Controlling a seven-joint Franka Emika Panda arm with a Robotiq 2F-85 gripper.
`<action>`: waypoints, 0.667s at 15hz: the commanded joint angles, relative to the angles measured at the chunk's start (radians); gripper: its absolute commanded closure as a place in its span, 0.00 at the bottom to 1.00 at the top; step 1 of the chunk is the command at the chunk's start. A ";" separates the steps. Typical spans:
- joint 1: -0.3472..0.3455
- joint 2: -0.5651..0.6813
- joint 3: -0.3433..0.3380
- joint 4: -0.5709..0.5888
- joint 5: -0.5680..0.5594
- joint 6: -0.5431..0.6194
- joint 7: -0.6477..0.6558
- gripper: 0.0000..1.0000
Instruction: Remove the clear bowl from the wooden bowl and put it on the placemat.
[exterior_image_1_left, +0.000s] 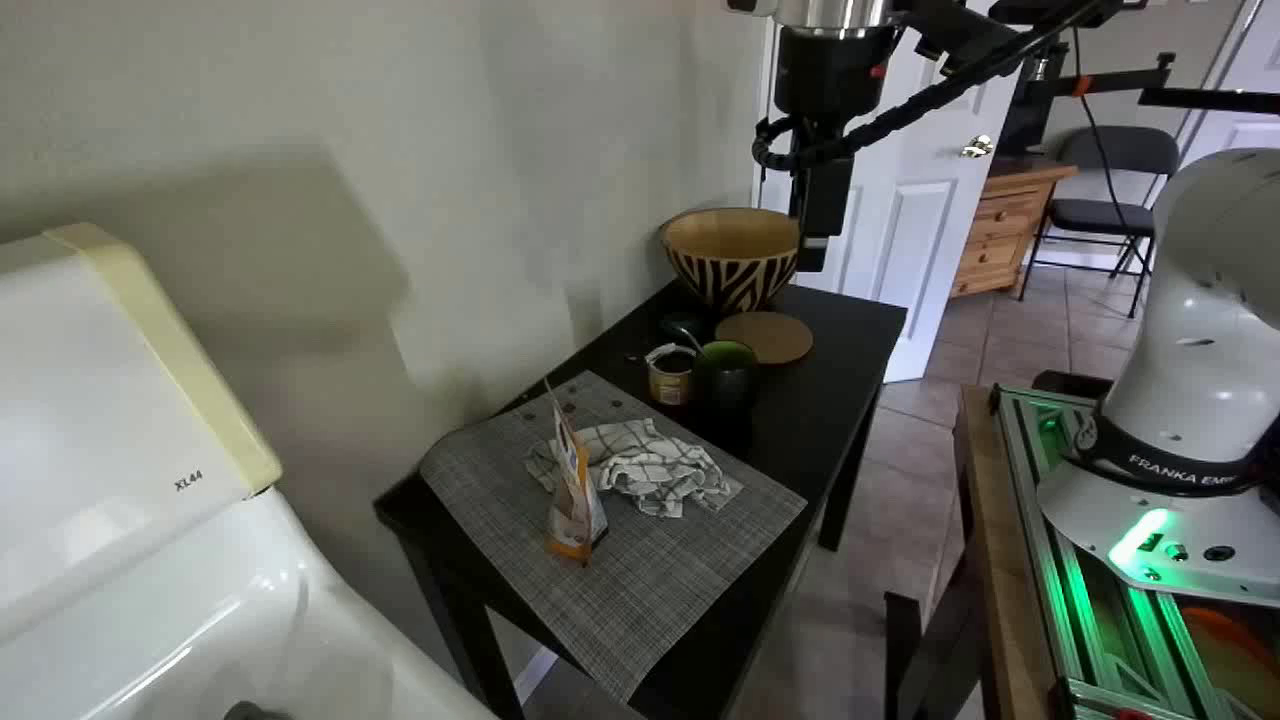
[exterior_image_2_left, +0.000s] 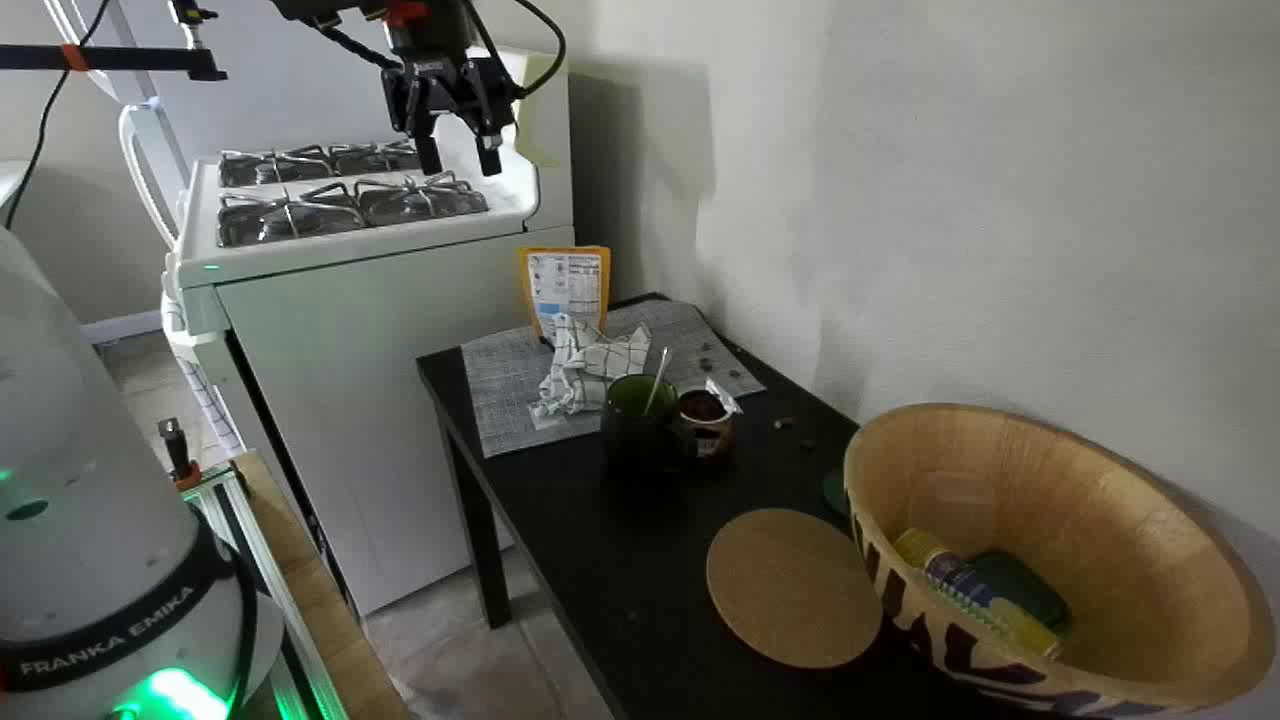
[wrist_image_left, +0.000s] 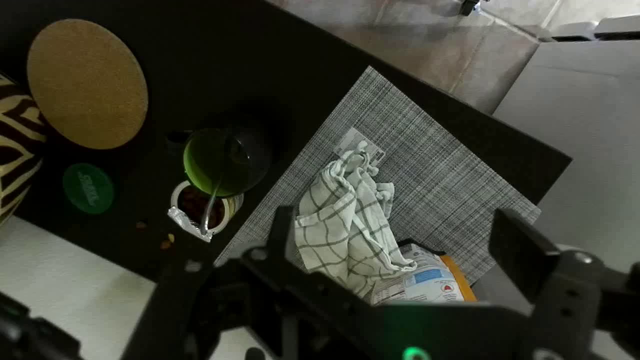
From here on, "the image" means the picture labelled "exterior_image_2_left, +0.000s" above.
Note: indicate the dark green cup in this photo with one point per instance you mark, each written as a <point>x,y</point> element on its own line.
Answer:
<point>636,425</point>

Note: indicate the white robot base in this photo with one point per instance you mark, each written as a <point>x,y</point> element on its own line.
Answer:
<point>117,600</point>

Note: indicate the grey rectangular placemat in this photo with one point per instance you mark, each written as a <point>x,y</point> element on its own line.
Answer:
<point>507,372</point>

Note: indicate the white stick in cup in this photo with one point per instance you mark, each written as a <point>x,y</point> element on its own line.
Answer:
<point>658,376</point>

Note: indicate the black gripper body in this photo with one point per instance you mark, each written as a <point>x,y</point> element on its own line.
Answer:
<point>469,88</point>

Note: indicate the white gas stove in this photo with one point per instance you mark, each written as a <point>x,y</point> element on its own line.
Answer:
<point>310,304</point>

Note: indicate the round cork placemat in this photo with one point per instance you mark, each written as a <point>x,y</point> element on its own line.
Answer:
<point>794,589</point>

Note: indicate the yellow blue soda can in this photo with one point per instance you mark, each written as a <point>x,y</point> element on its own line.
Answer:
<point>974,595</point>

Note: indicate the crumpled white wrapper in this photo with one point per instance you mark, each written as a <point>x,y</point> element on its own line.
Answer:
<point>581,368</point>

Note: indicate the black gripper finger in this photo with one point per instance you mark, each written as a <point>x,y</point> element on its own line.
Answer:
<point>489,146</point>
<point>426,146</point>

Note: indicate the small brown cup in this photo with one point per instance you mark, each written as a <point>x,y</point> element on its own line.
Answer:
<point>702,425</point>

